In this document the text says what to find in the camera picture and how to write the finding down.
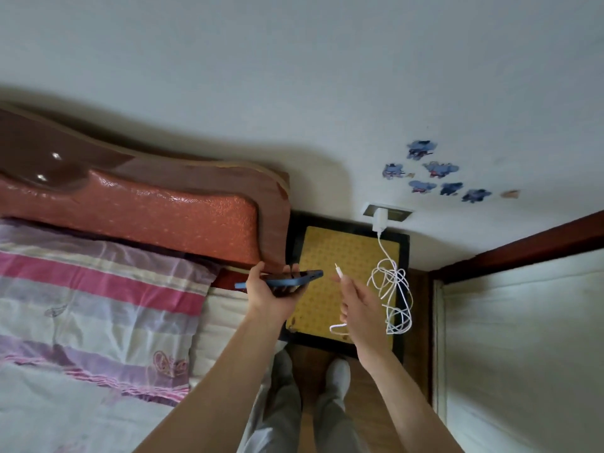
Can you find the person's left hand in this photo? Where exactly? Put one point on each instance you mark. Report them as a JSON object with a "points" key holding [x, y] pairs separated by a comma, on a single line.
{"points": [[271, 301]]}

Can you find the person's right hand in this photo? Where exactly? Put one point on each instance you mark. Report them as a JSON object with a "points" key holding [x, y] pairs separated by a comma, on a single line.
{"points": [[365, 320]]}

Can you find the dark blue smartphone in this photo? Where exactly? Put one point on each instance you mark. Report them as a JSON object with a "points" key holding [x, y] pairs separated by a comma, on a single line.
{"points": [[292, 279]]}

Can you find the person's right forearm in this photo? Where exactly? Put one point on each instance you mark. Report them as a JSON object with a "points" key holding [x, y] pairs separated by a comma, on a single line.
{"points": [[415, 410]]}

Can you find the person's left forearm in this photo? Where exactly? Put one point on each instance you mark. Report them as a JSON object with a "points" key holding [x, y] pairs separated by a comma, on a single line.
{"points": [[212, 396]]}

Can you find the person's right grey shoe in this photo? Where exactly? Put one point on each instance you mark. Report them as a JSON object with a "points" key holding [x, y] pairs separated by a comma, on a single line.
{"points": [[336, 375]]}

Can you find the person's grey shoe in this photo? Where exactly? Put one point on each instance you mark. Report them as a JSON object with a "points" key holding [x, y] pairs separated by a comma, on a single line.
{"points": [[336, 375], [283, 370]]}

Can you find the black yellow-topped bedside table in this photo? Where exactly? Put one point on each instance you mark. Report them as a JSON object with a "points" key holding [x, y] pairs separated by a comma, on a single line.
{"points": [[325, 259]]}

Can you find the person's left grey shoe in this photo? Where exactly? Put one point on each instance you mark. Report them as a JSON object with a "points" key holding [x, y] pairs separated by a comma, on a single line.
{"points": [[283, 370]]}

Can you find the person's right leg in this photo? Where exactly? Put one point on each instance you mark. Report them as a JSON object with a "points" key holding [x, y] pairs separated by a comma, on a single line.
{"points": [[335, 424]]}

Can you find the person's leg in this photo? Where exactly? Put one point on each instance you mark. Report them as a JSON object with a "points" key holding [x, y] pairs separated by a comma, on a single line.
{"points": [[335, 424], [278, 419]]}

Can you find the person's left leg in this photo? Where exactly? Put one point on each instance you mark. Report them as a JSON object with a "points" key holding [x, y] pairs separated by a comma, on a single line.
{"points": [[278, 419]]}

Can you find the white charger adapter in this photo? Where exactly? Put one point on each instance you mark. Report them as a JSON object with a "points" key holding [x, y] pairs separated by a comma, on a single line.
{"points": [[379, 220]]}

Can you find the red headboard cushion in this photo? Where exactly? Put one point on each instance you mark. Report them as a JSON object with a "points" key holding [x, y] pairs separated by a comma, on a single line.
{"points": [[141, 216]]}

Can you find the brown wooden headboard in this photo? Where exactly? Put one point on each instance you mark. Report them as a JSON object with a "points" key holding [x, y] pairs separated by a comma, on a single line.
{"points": [[189, 169]]}

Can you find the wardrobe with white panels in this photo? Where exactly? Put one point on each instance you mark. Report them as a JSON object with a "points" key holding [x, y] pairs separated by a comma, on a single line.
{"points": [[519, 349]]}

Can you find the pink striped pillow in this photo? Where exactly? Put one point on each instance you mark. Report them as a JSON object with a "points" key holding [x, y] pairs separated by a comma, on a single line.
{"points": [[94, 297]]}

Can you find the white floral bed sheet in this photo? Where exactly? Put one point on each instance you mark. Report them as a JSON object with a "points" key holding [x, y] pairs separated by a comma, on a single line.
{"points": [[47, 410]]}

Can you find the white-framed wall socket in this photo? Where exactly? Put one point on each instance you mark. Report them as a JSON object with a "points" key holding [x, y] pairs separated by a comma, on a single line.
{"points": [[401, 213]]}

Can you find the cluster of blue wall stickers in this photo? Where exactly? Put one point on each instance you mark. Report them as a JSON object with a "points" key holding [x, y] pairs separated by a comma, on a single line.
{"points": [[441, 168]]}

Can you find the brown wall sticker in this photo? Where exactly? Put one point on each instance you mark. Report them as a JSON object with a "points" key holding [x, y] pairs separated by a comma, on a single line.
{"points": [[509, 194]]}

